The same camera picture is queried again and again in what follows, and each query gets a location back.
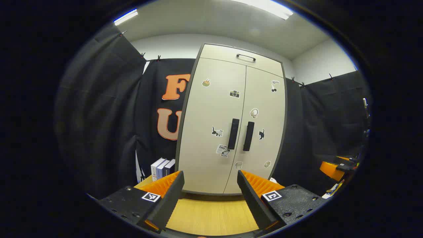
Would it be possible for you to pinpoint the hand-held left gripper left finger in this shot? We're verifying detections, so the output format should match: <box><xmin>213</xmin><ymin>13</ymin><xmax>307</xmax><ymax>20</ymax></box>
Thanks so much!
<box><xmin>98</xmin><ymin>171</ymin><xmax>185</xmax><ymax>233</ymax></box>

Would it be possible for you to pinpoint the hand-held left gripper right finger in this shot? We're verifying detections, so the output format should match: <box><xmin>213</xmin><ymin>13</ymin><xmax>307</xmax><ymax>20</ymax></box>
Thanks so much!
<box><xmin>237</xmin><ymin>170</ymin><xmax>326</xmax><ymax>232</ymax></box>

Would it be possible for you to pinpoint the black door handle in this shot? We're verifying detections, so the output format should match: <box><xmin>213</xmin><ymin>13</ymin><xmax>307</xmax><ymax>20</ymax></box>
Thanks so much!
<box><xmin>227</xmin><ymin>118</ymin><xmax>240</xmax><ymax>150</ymax></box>
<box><xmin>243</xmin><ymin>121</ymin><xmax>255</xmax><ymax>152</ymax></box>

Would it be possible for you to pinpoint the beige cabinet door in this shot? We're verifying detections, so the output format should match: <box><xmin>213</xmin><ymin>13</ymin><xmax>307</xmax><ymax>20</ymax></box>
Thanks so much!
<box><xmin>224</xmin><ymin>65</ymin><xmax>286</xmax><ymax>195</ymax></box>
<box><xmin>178</xmin><ymin>58</ymin><xmax>247</xmax><ymax>194</ymax></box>

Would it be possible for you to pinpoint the beige double-door shoe cabinet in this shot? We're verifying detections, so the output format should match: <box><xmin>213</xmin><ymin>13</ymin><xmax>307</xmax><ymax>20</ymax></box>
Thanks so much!
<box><xmin>174</xmin><ymin>43</ymin><xmax>288</xmax><ymax>196</ymax></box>

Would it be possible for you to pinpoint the blue yellow small object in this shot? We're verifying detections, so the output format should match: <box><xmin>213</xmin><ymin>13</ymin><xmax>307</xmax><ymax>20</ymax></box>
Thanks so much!
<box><xmin>322</xmin><ymin>179</ymin><xmax>345</xmax><ymax>199</ymax></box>

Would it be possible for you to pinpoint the dark blue book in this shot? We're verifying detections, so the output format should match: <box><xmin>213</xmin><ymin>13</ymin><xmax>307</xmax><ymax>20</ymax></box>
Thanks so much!
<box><xmin>163</xmin><ymin>159</ymin><xmax>175</xmax><ymax>177</ymax></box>

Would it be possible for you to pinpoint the large ceiling light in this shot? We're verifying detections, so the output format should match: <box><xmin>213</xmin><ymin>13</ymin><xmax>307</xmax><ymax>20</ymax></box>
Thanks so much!
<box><xmin>231</xmin><ymin>0</ymin><xmax>294</xmax><ymax>20</ymax></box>

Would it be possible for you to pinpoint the small ceiling light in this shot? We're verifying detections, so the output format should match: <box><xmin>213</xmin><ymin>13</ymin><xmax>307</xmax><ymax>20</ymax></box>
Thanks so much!
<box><xmin>113</xmin><ymin>9</ymin><xmax>138</xmax><ymax>26</ymax></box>

